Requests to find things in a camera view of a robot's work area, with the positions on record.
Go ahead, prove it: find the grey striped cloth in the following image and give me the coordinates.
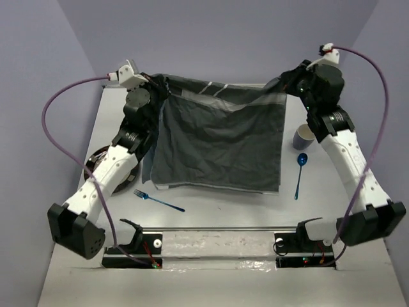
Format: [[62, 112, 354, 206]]
[[141, 75, 287, 194]]

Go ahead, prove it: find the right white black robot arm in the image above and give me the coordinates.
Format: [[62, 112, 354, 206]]
[[280, 60, 406, 251]]

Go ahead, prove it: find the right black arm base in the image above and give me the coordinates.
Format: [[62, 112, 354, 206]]
[[272, 219, 336, 269]]

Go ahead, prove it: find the blue metal fork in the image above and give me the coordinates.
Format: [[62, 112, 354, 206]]
[[134, 189, 185, 212]]

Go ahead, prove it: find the purple white cup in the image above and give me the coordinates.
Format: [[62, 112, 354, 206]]
[[292, 124, 316, 151]]

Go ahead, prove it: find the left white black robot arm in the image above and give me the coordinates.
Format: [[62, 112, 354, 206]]
[[47, 75, 169, 260]]

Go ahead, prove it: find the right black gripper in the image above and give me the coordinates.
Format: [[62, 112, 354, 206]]
[[283, 59, 320, 112]]

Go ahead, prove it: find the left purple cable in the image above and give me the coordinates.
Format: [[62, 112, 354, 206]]
[[42, 74, 157, 268]]

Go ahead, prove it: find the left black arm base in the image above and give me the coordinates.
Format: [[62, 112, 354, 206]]
[[101, 219, 163, 269]]

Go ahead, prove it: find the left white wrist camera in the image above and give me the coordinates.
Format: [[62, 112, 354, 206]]
[[107, 59, 148, 90]]

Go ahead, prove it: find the blue metal spoon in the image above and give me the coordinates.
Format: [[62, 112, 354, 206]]
[[294, 153, 308, 200]]

